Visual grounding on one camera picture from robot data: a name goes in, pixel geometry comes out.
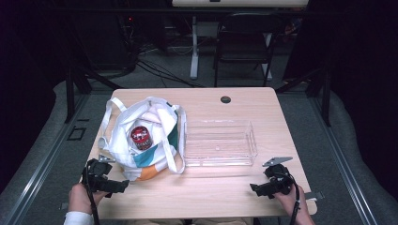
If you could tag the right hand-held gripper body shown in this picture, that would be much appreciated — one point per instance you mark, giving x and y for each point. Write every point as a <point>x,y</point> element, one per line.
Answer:
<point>278,176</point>

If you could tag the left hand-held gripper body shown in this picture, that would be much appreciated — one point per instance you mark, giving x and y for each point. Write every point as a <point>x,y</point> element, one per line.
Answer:
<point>97,170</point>

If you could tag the red can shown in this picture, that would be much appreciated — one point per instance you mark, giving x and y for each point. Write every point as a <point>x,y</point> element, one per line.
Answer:
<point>141,137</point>

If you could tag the clear plastic tray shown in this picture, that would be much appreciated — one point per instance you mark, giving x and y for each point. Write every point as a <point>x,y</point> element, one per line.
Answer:
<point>219,143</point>

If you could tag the white teal orange tote bag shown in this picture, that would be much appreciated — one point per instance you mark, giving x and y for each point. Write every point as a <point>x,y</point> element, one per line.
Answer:
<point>162,125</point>

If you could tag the person's right hand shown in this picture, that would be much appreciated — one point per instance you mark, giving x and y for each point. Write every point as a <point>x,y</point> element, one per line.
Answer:
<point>289,201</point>

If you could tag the person's left hand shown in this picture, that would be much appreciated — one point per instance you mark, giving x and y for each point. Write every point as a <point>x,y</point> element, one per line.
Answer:
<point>79,197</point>

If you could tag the black metal stand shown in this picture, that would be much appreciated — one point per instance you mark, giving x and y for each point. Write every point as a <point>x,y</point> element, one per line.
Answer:
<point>325,93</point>
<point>69,93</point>

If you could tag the black table grommet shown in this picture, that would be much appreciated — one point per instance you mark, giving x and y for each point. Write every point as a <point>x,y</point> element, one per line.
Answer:
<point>225,99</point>

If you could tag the black folding chair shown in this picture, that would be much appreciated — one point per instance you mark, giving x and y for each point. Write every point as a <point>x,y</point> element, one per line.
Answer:
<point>244,34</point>

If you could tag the white background table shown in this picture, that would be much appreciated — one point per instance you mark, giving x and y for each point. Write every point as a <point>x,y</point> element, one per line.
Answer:
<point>194,47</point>

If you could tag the aluminium floor rail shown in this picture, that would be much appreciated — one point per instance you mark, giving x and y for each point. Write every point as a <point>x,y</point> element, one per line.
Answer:
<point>40,168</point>
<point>344,165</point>

